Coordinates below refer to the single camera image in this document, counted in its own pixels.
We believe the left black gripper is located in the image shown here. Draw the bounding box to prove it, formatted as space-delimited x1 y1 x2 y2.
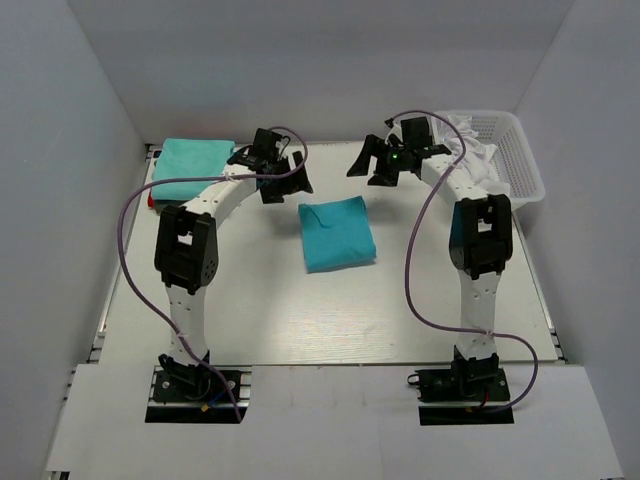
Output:
261 150 313 204

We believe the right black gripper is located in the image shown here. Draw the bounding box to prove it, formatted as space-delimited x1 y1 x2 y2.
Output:
348 134 412 187

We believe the blue t-shirt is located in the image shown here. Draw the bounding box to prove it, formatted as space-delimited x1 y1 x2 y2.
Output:
298 196 377 273

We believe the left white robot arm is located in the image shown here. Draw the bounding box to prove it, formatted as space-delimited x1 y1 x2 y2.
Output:
154 127 313 399

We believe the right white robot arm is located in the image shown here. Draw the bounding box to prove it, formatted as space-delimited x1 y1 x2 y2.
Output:
347 112 513 403

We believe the crumpled white t-shirt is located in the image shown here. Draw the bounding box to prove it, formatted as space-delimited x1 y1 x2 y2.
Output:
439 112 511 196

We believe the folded mint green t-shirt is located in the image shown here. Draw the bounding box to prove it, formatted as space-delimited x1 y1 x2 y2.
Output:
150 138 236 203

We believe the white plastic laundry basket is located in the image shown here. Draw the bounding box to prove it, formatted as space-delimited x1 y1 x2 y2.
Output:
439 110 546 211

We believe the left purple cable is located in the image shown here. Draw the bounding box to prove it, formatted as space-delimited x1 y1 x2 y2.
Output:
119 127 309 420

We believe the purple cable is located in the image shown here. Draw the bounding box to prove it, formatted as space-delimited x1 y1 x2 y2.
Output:
383 109 540 412
119 127 309 420

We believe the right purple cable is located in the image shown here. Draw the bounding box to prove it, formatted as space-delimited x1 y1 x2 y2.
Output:
383 109 540 412

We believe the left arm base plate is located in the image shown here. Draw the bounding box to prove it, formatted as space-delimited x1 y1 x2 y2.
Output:
145 366 240 425

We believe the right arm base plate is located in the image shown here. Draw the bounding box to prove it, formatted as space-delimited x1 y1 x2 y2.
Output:
407 368 515 427

